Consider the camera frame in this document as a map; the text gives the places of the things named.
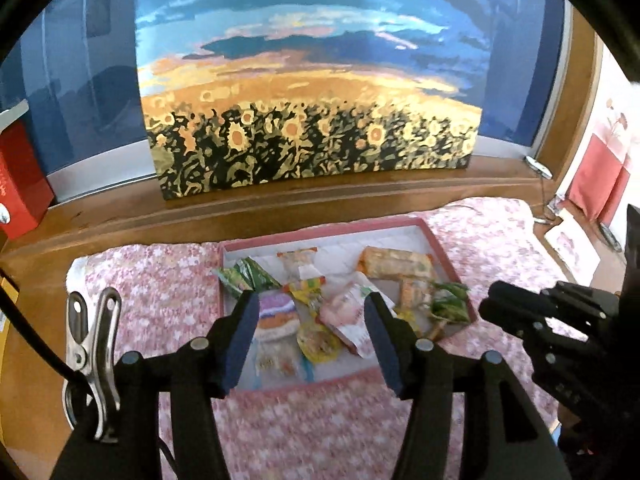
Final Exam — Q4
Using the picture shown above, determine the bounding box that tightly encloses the metal spring clip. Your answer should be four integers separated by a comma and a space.
62, 287, 123, 443

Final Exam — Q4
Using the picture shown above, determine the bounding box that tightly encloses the small pink floral canvas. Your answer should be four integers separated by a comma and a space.
542, 210, 601, 286

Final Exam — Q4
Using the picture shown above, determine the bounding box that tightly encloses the red box with white lid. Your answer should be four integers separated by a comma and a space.
0, 100, 56, 241

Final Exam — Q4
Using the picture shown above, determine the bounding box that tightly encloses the pink white drink pouch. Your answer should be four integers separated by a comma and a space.
320, 282, 396, 358

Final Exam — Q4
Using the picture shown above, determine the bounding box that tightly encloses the sunflower field painting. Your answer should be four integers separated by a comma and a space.
135, 0, 483, 201

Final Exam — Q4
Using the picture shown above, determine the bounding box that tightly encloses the orange yellow striped box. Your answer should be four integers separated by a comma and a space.
0, 270, 21, 351

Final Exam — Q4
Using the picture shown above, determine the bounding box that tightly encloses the black cable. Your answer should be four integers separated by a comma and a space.
0, 277, 81, 391

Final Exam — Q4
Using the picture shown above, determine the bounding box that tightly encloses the clear gummy candy packet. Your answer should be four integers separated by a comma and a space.
400, 310, 446, 342

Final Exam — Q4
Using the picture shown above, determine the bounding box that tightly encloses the blue glass window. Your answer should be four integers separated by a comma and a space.
0, 0, 573, 206

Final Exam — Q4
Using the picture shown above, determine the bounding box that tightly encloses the red white floral curtain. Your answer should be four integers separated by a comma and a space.
565, 45, 640, 226

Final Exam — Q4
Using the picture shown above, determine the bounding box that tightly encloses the shallow pink box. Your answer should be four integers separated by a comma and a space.
220, 216, 478, 393

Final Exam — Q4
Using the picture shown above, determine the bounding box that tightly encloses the pink floral blanket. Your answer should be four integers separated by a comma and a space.
67, 197, 591, 480

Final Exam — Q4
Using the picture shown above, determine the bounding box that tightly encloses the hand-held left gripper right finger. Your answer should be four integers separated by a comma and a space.
364, 292, 571, 480

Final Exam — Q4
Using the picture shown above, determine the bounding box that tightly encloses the clear blue-edged snack packet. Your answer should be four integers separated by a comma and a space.
255, 342, 313, 380

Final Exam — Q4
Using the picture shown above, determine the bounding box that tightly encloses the yellow snack packet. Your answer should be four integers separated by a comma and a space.
282, 277, 328, 311
297, 322, 343, 363

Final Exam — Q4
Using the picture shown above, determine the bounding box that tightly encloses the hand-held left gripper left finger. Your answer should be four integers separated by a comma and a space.
47, 290, 261, 480

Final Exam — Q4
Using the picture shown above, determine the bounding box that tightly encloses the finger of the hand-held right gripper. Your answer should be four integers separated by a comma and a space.
480, 300, 588, 386
487, 281, 621, 331

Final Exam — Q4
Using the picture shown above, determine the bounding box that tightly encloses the green white snack packet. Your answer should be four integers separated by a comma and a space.
430, 282, 473, 323

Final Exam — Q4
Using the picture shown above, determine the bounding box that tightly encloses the orange brown snack packet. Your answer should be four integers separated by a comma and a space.
357, 246, 435, 281

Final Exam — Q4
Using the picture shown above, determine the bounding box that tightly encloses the metal window latch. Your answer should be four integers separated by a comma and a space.
524, 155, 555, 180

